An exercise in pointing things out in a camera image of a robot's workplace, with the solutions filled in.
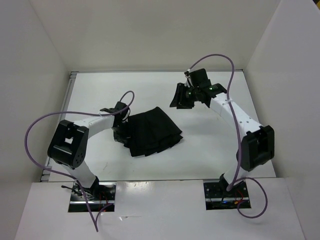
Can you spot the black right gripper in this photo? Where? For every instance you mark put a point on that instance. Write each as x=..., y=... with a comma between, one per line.
x=179, y=100

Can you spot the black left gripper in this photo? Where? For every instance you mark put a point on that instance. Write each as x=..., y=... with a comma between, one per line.
x=123, y=137

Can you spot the black pleated skirt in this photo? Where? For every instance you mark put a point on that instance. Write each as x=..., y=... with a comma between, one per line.
x=152, y=132

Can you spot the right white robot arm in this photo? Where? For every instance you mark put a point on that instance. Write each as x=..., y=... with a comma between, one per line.
x=256, y=143

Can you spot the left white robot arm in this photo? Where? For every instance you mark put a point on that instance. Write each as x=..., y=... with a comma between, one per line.
x=69, y=145

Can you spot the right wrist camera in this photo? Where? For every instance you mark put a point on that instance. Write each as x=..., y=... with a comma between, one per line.
x=188, y=82

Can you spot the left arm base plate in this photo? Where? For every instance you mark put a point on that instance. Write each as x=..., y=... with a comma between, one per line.
x=105, y=201

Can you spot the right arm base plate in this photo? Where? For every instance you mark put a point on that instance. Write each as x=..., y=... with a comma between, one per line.
x=216, y=199

